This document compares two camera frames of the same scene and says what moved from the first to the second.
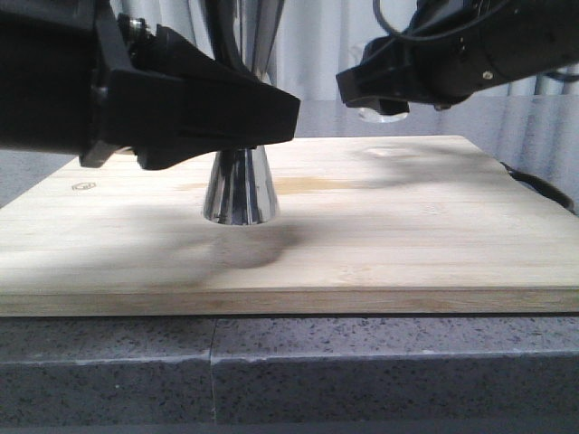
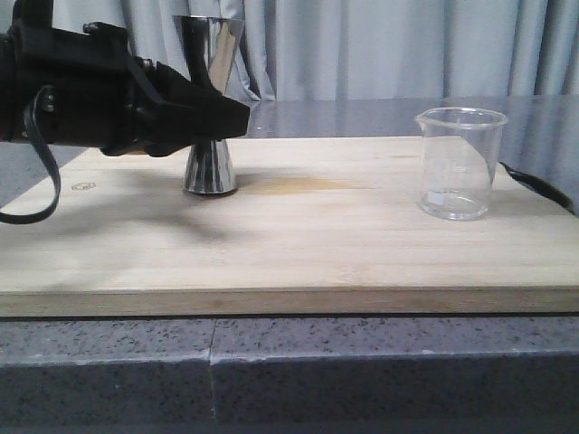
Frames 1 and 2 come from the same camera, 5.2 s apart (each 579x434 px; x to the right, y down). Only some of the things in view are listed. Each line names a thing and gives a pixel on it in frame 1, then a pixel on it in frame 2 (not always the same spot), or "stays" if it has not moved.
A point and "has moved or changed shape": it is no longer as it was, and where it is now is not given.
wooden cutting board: [366, 224] stays
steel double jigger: [242, 34] has moved or changed shape
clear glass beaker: [357, 50] → [459, 151]
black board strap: [541, 186] stays
